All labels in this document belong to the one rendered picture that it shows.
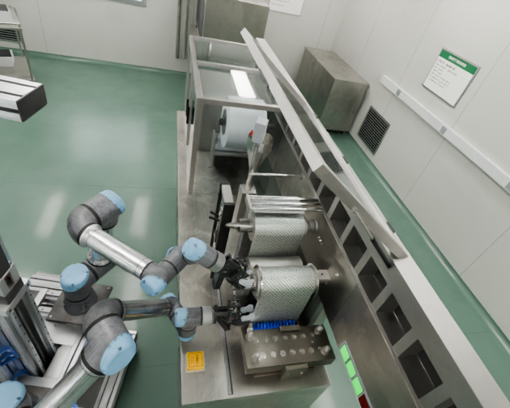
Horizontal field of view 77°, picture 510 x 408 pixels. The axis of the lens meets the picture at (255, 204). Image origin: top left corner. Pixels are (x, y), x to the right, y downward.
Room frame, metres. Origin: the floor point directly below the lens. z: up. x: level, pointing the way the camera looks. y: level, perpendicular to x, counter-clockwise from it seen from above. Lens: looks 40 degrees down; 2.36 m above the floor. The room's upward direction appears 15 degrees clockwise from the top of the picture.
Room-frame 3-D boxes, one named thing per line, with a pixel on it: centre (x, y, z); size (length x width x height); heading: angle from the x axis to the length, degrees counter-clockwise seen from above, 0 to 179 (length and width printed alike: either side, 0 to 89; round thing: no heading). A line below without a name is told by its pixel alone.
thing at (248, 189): (1.54, 0.06, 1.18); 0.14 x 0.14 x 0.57
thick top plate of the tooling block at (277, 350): (0.72, -0.31, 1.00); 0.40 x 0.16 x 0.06; 111
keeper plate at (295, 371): (0.64, -0.35, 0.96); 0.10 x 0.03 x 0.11; 111
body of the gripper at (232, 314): (0.73, -0.01, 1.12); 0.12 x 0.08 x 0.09; 111
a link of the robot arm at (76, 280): (0.77, 0.70, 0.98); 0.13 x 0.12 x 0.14; 162
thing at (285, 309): (0.82, -0.23, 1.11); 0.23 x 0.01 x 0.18; 111
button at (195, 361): (0.60, 0.07, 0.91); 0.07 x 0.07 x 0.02; 21
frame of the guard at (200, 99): (2.30, 0.42, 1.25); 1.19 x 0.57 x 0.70; 21
